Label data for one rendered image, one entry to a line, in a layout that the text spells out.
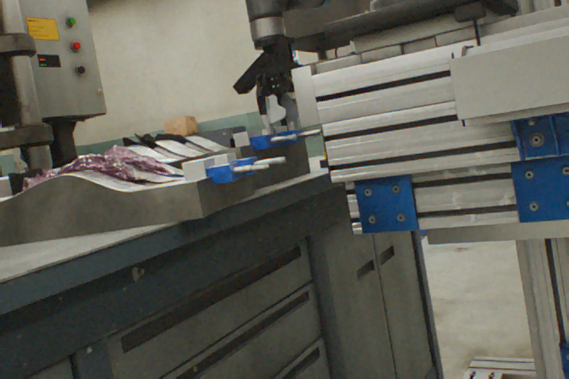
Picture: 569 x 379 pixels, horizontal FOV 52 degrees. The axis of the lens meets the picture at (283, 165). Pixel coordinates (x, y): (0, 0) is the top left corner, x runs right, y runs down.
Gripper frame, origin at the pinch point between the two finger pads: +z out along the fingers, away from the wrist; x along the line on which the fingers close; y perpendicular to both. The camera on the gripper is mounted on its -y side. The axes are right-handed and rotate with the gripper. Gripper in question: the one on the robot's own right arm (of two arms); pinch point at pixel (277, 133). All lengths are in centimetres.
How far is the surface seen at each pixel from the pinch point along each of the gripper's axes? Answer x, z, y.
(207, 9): 597, -200, -453
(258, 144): -13.0, 1.6, 3.2
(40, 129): -7, -12, -70
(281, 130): -0.2, -0.3, 1.2
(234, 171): -37.3, 4.9, 14.2
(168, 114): 589, -61, -555
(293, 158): 1.4, 6.2, 2.0
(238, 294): -27.6, 27.8, 2.8
